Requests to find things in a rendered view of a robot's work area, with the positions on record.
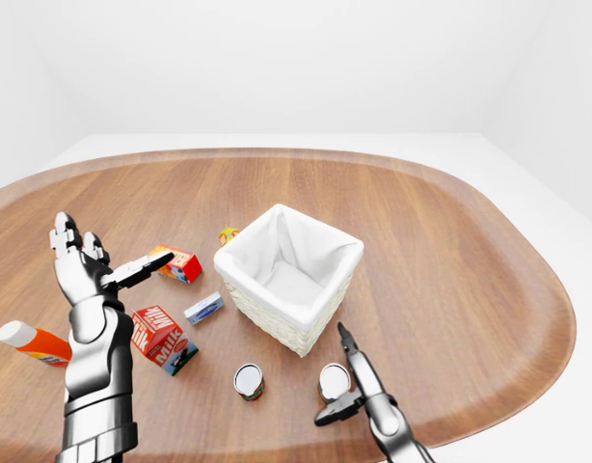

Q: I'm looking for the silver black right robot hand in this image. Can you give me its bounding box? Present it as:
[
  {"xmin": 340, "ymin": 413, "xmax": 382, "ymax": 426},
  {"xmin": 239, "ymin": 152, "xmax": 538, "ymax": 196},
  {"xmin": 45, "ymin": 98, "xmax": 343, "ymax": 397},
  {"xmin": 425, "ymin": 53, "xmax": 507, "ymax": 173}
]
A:
[{"xmin": 313, "ymin": 321, "xmax": 400, "ymax": 438}]

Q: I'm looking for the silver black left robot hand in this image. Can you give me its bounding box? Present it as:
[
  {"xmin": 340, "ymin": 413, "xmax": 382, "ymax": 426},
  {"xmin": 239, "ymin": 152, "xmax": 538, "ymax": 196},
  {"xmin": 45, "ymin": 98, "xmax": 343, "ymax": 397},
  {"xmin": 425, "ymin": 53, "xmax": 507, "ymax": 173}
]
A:
[{"xmin": 48, "ymin": 211, "xmax": 175, "ymax": 309}]

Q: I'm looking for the silver topped soup tin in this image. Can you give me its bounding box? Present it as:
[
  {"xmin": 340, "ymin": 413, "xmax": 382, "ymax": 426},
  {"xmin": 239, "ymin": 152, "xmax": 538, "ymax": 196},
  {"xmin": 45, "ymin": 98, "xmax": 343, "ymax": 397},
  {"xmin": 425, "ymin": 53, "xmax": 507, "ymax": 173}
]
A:
[{"xmin": 317, "ymin": 362, "xmax": 353, "ymax": 405}]

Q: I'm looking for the white lined wicker basket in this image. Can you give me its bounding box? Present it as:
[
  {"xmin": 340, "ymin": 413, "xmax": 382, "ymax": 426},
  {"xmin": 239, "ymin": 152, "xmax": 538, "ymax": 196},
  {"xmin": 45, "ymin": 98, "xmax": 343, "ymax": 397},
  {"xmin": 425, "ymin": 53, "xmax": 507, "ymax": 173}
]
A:
[{"xmin": 212, "ymin": 203, "xmax": 365, "ymax": 359}]

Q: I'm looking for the orange bottle with white cap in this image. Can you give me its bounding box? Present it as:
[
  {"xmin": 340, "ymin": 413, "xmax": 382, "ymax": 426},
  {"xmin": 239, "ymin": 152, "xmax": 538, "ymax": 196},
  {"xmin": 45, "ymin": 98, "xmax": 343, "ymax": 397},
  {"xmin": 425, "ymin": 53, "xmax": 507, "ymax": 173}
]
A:
[{"xmin": 0, "ymin": 320, "xmax": 73, "ymax": 368}]

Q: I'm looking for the small red milk carton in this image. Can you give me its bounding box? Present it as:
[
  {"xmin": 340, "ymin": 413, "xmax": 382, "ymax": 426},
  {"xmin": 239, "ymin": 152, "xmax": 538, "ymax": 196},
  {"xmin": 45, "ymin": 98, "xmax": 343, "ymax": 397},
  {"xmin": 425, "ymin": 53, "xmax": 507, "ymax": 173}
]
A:
[{"xmin": 148, "ymin": 243, "xmax": 203, "ymax": 285}]

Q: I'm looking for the large red milk carton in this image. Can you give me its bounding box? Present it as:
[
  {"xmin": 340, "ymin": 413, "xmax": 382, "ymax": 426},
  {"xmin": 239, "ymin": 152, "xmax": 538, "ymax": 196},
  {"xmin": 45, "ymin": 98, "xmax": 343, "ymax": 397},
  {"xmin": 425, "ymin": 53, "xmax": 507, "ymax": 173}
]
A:
[{"xmin": 130, "ymin": 304, "xmax": 200, "ymax": 377}]

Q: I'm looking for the red green labelled tin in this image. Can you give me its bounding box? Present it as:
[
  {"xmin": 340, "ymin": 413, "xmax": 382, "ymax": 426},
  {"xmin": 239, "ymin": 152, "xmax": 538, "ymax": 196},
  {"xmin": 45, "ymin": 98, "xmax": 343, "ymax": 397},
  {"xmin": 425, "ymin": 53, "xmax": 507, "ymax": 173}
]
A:
[{"xmin": 233, "ymin": 363, "xmax": 266, "ymax": 402}]

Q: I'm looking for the blue white small box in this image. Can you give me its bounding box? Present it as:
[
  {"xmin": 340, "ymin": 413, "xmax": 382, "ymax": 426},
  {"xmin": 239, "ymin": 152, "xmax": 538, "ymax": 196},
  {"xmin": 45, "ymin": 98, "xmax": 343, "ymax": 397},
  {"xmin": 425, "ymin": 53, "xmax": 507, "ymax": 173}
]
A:
[{"xmin": 183, "ymin": 291, "xmax": 226, "ymax": 327}]

